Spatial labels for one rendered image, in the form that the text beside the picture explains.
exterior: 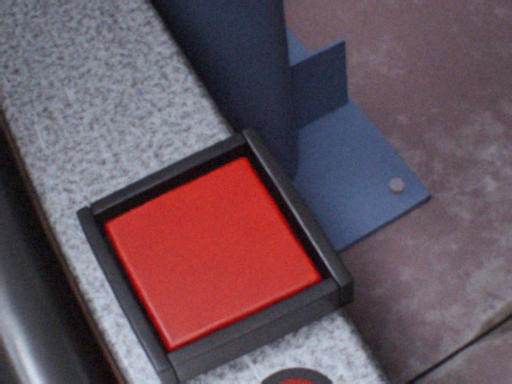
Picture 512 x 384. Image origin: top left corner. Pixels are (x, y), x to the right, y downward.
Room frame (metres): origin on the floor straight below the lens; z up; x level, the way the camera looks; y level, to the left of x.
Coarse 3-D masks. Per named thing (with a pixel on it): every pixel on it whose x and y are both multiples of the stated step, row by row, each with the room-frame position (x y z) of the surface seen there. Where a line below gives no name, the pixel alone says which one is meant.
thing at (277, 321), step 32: (256, 128) 0.26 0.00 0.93; (192, 160) 0.25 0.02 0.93; (224, 160) 0.25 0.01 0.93; (256, 160) 0.25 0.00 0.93; (128, 192) 0.24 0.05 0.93; (160, 192) 0.24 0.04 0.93; (288, 192) 0.23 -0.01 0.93; (96, 224) 0.22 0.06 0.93; (96, 256) 0.21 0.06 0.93; (320, 256) 0.20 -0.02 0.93; (128, 288) 0.20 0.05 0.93; (320, 288) 0.19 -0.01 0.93; (352, 288) 0.19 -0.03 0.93; (128, 320) 0.19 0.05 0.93; (256, 320) 0.18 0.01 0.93; (288, 320) 0.18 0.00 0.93; (160, 352) 0.17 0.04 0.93; (192, 352) 0.17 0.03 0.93; (224, 352) 0.17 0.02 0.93
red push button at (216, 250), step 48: (192, 192) 0.23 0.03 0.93; (240, 192) 0.23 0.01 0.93; (144, 240) 0.22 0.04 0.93; (192, 240) 0.21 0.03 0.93; (240, 240) 0.21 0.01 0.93; (288, 240) 0.21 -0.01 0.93; (144, 288) 0.20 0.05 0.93; (192, 288) 0.20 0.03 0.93; (240, 288) 0.19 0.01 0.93; (288, 288) 0.19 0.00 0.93; (192, 336) 0.18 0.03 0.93
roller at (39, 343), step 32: (0, 160) 0.28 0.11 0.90; (0, 192) 0.26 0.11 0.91; (0, 224) 0.24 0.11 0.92; (0, 256) 0.22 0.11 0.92; (32, 256) 0.23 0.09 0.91; (0, 288) 0.21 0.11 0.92; (32, 288) 0.21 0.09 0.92; (0, 320) 0.20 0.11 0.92; (32, 320) 0.19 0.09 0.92; (64, 320) 0.20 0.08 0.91; (0, 352) 0.18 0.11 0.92; (32, 352) 0.18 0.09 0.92; (64, 352) 0.18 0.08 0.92
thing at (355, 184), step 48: (192, 0) 0.81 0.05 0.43; (240, 0) 0.81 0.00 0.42; (192, 48) 0.81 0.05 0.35; (240, 48) 0.81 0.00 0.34; (288, 48) 1.08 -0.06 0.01; (336, 48) 0.96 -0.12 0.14; (240, 96) 0.81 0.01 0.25; (288, 96) 0.86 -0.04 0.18; (336, 96) 0.95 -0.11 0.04; (288, 144) 0.84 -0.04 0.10; (336, 144) 0.90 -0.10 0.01; (384, 144) 0.89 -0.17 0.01; (336, 192) 0.82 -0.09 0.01; (384, 192) 0.81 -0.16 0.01; (336, 240) 0.75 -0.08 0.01
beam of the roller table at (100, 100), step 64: (0, 0) 0.37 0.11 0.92; (64, 0) 0.36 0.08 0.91; (128, 0) 0.35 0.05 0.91; (0, 64) 0.33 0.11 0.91; (64, 64) 0.32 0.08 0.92; (128, 64) 0.31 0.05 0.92; (64, 128) 0.29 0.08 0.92; (128, 128) 0.28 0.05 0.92; (192, 128) 0.27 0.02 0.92; (64, 192) 0.25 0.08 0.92; (64, 256) 0.22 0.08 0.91; (320, 320) 0.18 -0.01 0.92
